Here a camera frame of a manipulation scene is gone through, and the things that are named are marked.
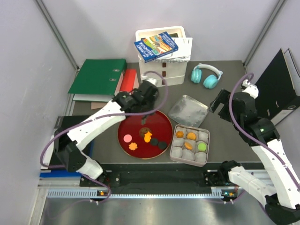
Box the silver tin lid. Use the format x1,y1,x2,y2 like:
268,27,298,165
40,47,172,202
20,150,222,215
168,95,209,128

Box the orange flower cookie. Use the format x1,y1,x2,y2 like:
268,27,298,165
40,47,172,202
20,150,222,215
128,142,138,150

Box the yellow round biscuit cookie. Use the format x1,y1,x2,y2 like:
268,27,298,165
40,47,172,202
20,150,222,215
175,131,184,138

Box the green round cookie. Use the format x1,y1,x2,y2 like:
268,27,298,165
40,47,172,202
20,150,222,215
197,142,208,152

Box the orange round cookie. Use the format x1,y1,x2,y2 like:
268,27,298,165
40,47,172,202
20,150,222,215
187,132,196,140

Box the yellow round sandwich cookie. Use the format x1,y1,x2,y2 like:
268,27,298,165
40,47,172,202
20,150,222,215
184,142,193,150

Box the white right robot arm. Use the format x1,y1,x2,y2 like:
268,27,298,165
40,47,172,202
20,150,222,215
210,85,300,225

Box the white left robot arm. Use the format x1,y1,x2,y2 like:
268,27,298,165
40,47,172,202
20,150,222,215
54,78,159,186

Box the red folder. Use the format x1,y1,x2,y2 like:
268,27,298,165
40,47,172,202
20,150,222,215
120,69,139,92

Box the white stacked storage box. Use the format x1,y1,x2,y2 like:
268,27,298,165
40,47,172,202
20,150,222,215
135,26,187,87

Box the orange fish cookie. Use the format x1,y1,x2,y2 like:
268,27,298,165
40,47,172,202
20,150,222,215
144,131,152,143

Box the pink round cookie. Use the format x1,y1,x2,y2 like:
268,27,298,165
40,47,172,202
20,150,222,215
123,134,132,143

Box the teal cat-ear headphones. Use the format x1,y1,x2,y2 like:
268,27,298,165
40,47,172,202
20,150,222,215
191,63,223,89

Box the red round lacquer tray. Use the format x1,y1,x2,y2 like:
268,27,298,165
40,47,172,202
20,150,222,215
118,111,173,159

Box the black sandwich cookie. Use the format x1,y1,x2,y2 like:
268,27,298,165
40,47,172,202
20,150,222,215
157,142,167,150
150,138,158,146

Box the brown cardboard folder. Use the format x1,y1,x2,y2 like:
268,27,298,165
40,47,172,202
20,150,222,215
91,102,107,110

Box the blue picture book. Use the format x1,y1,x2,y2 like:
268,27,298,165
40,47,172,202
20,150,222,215
134,31,179,63

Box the white booklet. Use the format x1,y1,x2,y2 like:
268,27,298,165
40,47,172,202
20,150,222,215
159,37,193,63

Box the pink cookie tin box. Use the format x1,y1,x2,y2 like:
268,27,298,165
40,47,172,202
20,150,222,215
170,125,210,167

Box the black notebook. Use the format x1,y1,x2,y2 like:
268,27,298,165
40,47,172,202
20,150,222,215
44,115,89,166

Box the blue folder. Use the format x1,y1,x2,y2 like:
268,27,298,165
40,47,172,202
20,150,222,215
40,171,81,178

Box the black ring binder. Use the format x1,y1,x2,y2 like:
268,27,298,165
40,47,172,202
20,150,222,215
255,49,300,125

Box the green ring binder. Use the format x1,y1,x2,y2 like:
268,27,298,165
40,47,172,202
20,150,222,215
68,59,127,102

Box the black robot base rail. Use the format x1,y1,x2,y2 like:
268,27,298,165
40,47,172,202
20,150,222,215
79,161,265,195

